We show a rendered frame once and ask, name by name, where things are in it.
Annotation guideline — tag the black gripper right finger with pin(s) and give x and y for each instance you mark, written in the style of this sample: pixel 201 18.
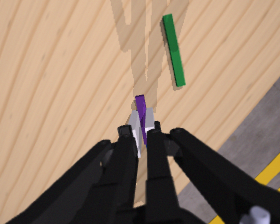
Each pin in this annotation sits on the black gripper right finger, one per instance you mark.
pixel 236 197

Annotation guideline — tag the green rod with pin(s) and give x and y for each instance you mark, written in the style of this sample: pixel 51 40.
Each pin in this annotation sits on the green rod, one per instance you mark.
pixel 173 50

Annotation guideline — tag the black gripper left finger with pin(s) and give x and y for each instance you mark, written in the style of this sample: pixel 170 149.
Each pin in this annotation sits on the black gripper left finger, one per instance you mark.
pixel 64 201

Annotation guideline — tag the purple rod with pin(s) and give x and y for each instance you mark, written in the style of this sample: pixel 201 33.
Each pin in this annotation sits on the purple rod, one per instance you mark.
pixel 141 107

